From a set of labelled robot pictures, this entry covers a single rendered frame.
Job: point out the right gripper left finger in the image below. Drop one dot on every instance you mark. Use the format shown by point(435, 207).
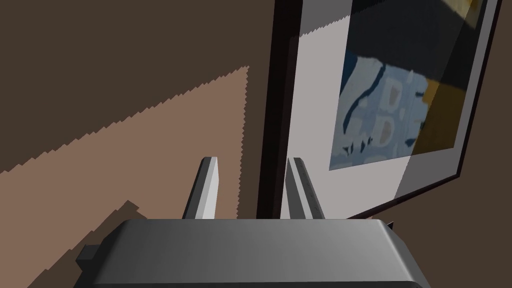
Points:
point(206, 192)

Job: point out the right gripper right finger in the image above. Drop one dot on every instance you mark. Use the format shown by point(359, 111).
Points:
point(302, 196)

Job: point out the black framed blue picture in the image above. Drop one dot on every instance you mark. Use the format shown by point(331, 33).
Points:
point(320, 120)

